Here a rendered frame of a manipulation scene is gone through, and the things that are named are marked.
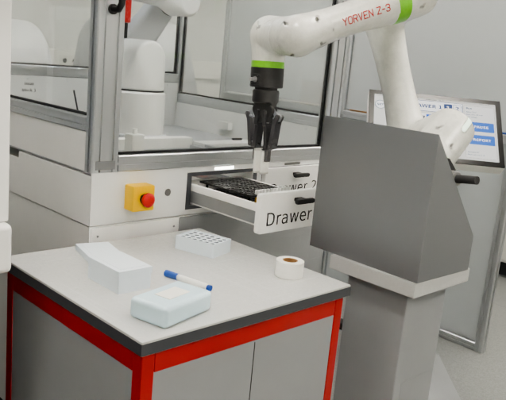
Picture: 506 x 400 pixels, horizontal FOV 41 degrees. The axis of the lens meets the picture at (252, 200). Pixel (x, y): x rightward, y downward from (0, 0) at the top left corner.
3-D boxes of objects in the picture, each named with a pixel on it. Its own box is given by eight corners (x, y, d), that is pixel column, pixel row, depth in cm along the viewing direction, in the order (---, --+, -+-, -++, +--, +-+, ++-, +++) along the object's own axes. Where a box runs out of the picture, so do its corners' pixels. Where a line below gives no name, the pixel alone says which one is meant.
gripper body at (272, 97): (245, 87, 187) (243, 121, 189) (267, 89, 181) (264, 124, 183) (264, 88, 193) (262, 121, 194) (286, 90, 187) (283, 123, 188)
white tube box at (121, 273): (151, 288, 150) (152, 266, 149) (117, 294, 144) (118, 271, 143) (119, 271, 159) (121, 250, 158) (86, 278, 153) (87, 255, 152)
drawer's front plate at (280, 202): (326, 223, 201) (330, 187, 199) (257, 234, 181) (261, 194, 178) (322, 221, 202) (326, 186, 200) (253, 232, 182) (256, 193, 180)
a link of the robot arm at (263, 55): (276, 17, 191) (243, 13, 185) (303, 16, 180) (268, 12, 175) (273, 67, 193) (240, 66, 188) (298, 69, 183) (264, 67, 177)
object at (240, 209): (318, 217, 201) (321, 198, 199) (257, 227, 183) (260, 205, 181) (229, 190, 228) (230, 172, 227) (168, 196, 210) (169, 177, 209)
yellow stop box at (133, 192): (155, 210, 188) (156, 185, 186) (133, 213, 183) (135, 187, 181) (144, 206, 191) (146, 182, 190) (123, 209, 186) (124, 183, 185)
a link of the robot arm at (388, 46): (416, 166, 215) (382, 2, 216) (452, 158, 200) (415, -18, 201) (384, 172, 209) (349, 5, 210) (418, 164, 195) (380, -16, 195)
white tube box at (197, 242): (229, 251, 183) (231, 238, 182) (213, 259, 175) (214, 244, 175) (192, 242, 189) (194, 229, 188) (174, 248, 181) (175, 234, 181)
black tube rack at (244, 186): (290, 212, 203) (292, 190, 202) (248, 217, 191) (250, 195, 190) (240, 196, 218) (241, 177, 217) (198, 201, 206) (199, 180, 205)
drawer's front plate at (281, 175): (319, 194, 243) (322, 164, 241) (263, 201, 223) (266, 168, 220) (315, 194, 244) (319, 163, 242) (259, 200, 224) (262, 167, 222)
